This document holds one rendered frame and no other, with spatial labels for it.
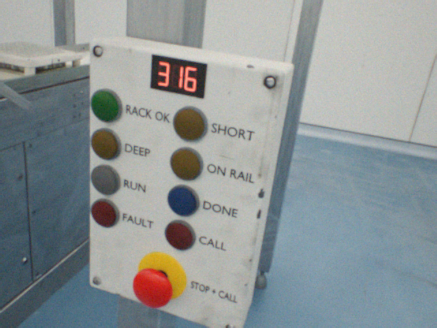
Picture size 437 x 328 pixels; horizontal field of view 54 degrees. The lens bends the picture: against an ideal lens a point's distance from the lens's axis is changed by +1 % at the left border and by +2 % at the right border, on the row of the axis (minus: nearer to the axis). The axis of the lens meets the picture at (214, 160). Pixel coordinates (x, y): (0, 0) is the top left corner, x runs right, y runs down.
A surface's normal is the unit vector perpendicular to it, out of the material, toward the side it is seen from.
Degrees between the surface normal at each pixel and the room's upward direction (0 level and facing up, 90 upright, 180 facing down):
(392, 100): 90
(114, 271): 90
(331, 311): 0
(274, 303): 0
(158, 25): 90
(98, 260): 90
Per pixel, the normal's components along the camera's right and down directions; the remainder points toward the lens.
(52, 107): 0.94, 0.22
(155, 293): -0.26, 0.31
